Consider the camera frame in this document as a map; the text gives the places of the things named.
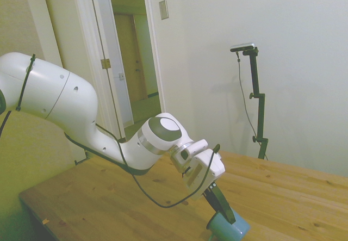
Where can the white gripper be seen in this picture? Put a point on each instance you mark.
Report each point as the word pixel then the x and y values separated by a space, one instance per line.
pixel 214 167

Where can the beige wall switch plate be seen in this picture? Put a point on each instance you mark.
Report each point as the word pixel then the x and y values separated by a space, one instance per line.
pixel 163 9

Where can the metal door latch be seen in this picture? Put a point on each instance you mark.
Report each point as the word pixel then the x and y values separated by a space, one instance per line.
pixel 121 76

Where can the brown wooden door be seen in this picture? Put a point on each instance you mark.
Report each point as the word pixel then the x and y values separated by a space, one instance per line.
pixel 127 61

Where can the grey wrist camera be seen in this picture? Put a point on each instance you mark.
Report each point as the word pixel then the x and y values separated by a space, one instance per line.
pixel 193 177

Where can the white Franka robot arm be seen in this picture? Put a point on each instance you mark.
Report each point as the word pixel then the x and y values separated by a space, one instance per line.
pixel 54 88

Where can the white open door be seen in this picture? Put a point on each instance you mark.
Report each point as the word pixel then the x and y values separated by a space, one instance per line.
pixel 117 94

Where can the grey camera bar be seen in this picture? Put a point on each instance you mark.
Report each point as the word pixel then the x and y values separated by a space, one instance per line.
pixel 243 47

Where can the blue enamel mug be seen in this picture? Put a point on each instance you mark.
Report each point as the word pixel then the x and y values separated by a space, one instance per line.
pixel 239 227

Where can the brass door hinge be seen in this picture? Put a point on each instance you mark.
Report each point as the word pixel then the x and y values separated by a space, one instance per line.
pixel 105 63

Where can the black jointed camera stand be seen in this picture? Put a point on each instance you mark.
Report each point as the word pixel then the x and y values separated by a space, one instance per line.
pixel 255 75

